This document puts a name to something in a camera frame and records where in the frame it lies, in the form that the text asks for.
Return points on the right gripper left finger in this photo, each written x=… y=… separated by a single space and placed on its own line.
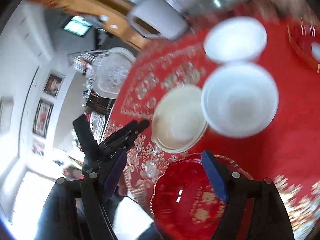
x=74 y=209

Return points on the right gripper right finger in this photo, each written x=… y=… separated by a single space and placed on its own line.
x=254 y=209

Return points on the large red glass plate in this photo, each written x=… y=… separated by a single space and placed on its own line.
x=184 y=204

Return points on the cream plastic lid plate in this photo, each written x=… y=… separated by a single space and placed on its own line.
x=178 y=122

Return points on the white foam bowl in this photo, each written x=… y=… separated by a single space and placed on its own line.
x=239 y=99
x=235 y=39

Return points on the small red glass dish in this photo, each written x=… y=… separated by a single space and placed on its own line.
x=304 y=40

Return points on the red floral tablecloth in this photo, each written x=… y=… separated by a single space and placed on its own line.
x=287 y=150

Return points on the white electric kettle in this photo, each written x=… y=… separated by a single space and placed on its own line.
x=159 y=15

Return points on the framed wall picture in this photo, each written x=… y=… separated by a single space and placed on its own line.
x=42 y=118

